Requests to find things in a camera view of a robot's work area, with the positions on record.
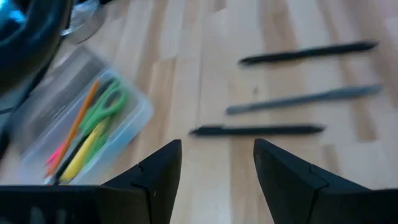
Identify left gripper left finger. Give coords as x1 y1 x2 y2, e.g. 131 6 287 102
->
0 139 183 224

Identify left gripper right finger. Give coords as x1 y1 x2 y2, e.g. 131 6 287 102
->
252 138 398 224

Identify clear plastic box base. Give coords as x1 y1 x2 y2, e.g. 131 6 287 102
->
18 68 155 187

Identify green pen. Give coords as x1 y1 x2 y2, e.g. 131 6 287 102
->
83 130 113 164

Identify yellow highlighter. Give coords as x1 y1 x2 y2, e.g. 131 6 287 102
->
58 116 111 184

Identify green handled scissors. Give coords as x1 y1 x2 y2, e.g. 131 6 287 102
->
77 79 130 166

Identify grey pen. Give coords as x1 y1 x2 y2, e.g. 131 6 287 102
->
225 83 385 116

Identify orange pencil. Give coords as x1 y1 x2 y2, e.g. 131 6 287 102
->
44 79 101 179

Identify pink highlighter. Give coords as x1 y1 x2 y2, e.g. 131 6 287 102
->
45 139 68 167

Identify black pen with white print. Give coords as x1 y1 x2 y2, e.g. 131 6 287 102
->
238 40 380 67

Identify grey tinted box lid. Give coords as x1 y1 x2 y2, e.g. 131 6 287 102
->
9 45 108 153

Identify white shade table lamp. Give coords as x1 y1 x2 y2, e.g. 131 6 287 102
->
60 0 107 45

